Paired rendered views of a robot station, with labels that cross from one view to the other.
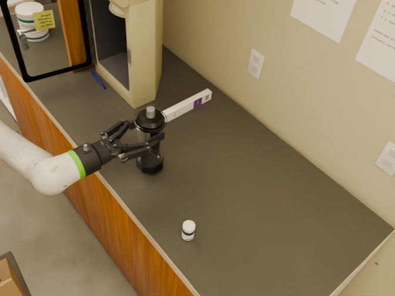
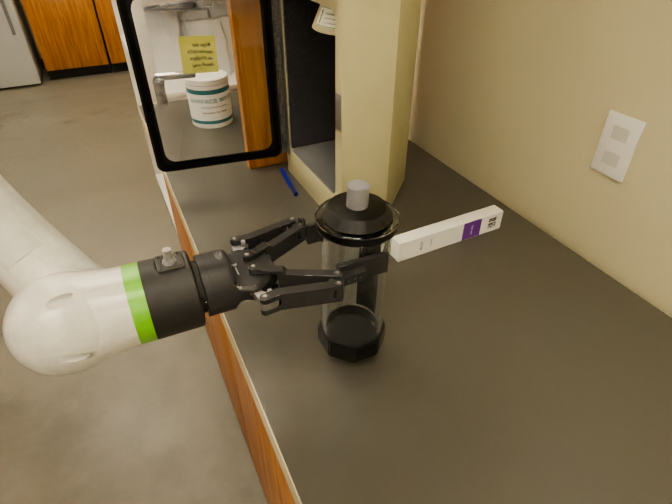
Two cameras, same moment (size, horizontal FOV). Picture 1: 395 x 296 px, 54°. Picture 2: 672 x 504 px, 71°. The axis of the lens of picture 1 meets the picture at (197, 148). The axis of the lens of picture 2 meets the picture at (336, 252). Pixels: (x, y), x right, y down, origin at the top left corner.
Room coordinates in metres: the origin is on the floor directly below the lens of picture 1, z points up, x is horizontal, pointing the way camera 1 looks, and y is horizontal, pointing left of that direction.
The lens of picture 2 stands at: (0.43, 0.02, 1.52)
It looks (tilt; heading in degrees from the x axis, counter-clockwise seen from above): 37 degrees down; 19
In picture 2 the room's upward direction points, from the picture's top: straight up
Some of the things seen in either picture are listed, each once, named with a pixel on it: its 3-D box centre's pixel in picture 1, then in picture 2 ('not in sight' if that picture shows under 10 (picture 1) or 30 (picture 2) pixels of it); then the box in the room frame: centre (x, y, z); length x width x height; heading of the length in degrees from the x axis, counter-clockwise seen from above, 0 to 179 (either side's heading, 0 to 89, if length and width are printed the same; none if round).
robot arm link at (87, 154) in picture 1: (86, 158); (174, 290); (0.75, 0.33, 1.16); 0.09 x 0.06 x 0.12; 45
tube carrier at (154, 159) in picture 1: (150, 141); (353, 278); (0.92, 0.16, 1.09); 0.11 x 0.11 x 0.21
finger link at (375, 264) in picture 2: (155, 139); (362, 268); (0.87, 0.14, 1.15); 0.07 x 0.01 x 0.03; 134
